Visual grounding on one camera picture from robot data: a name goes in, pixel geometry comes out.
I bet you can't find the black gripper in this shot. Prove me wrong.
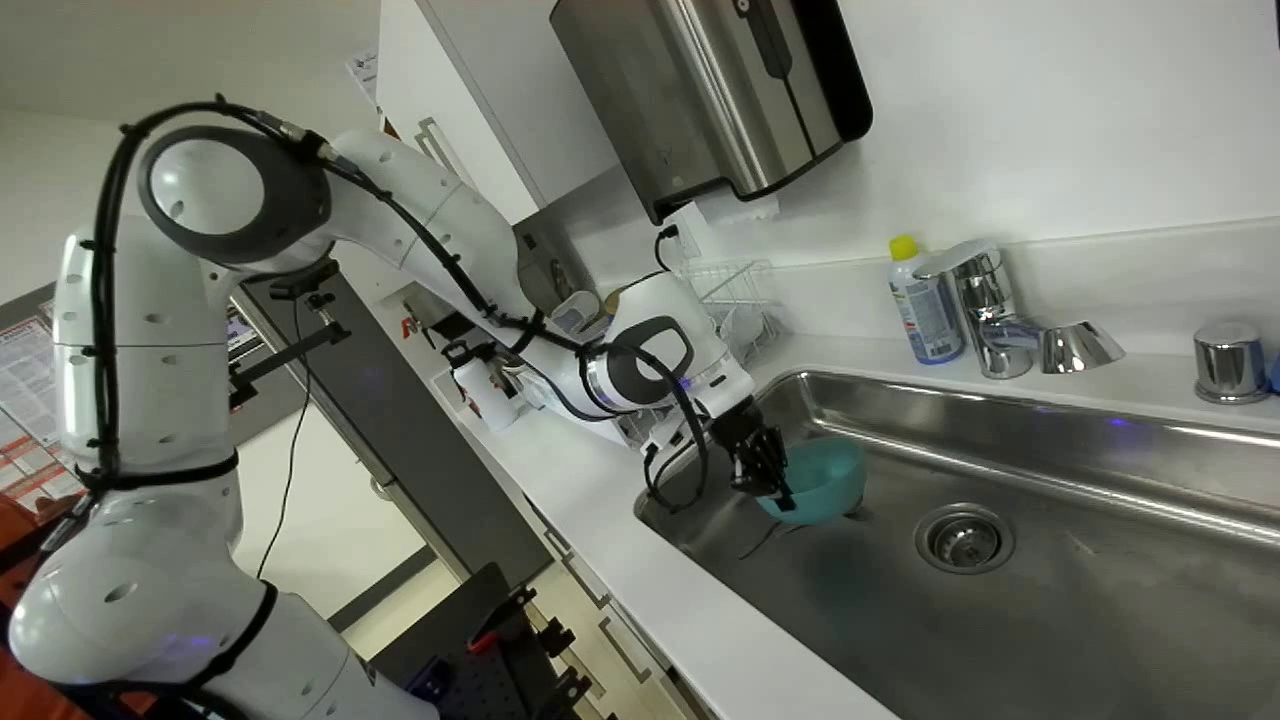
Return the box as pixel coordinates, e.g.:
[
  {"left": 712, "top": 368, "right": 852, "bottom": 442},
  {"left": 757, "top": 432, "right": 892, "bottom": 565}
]
[{"left": 708, "top": 395, "right": 802, "bottom": 515}]

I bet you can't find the round sink drain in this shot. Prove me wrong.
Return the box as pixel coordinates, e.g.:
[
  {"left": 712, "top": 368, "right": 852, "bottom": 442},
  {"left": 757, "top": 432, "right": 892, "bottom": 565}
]
[{"left": 911, "top": 500, "right": 1024, "bottom": 578}]

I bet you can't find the stainless steel sink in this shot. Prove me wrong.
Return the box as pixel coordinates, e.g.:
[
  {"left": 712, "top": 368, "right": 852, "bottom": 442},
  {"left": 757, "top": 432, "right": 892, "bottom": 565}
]
[{"left": 631, "top": 368, "right": 1280, "bottom": 720}]

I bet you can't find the clear bottle with yellow cap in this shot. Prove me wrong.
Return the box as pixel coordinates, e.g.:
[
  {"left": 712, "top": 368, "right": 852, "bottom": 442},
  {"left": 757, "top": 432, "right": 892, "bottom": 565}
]
[{"left": 888, "top": 230, "right": 969, "bottom": 371}]

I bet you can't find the chrome faucet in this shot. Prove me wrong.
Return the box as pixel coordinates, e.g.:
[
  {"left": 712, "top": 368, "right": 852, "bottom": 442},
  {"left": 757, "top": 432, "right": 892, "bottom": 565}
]
[{"left": 938, "top": 235, "right": 1049, "bottom": 383}]

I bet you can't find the black tool stand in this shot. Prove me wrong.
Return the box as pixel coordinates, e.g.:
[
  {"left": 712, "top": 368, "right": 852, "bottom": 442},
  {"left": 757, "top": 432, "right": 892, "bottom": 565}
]
[{"left": 369, "top": 560, "right": 594, "bottom": 720}]

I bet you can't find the dark grey door panel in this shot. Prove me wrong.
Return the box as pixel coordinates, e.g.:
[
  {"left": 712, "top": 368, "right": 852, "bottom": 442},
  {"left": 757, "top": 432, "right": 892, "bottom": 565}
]
[{"left": 233, "top": 257, "right": 556, "bottom": 592}]

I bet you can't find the stainless paper towel dispenser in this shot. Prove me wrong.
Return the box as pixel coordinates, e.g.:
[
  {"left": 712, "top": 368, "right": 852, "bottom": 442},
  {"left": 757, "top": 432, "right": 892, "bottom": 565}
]
[{"left": 548, "top": 0, "right": 880, "bottom": 229}]

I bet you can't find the chrome round knob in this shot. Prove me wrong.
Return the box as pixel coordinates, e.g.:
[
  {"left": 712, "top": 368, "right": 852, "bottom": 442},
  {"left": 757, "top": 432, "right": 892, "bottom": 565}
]
[{"left": 1191, "top": 317, "right": 1277, "bottom": 412}]

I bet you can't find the large white text poster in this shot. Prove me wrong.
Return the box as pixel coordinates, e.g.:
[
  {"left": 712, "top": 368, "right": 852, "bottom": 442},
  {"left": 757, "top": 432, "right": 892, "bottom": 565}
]
[{"left": 0, "top": 317, "right": 81, "bottom": 519}]

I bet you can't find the white wire dishrack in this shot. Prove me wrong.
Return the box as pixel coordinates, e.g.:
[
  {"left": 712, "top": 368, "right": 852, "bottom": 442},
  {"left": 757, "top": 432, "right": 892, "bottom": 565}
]
[{"left": 687, "top": 257, "right": 791, "bottom": 371}]

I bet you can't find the silver drawer handle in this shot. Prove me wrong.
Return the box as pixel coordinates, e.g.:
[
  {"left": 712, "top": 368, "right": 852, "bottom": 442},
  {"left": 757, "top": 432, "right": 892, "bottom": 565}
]
[
  {"left": 593, "top": 612, "right": 656, "bottom": 686},
  {"left": 556, "top": 548, "right": 616, "bottom": 612}
]

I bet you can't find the black power plug with cord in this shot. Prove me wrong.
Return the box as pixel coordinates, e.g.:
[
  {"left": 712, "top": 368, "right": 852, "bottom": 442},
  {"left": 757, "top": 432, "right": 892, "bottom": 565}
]
[{"left": 647, "top": 220, "right": 687, "bottom": 281}]

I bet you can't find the chrome cone faucet handle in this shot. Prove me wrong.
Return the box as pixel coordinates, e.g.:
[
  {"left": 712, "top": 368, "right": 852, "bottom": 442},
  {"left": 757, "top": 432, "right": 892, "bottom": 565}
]
[{"left": 1041, "top": 320, "right": 1130, "bottom": 378}]

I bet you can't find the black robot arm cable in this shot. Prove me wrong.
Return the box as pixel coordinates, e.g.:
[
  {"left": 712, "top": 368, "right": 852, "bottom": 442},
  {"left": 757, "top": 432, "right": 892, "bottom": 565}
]
[{"left": 81, "top": 92, "right": 716, "bottom": 512}]

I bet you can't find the white wall cabinet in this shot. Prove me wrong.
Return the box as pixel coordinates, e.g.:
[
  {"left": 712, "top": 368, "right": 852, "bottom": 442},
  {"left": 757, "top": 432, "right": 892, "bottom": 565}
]
[{"left": 370, "top": 0, "right": 625, "bottom": 257}]

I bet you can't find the thin black hanging cable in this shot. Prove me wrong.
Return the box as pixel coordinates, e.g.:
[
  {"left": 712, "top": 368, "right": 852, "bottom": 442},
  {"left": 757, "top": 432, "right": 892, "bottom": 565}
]
[{"left": 250, "top": 390, "right": 314, "bottom": 578}]

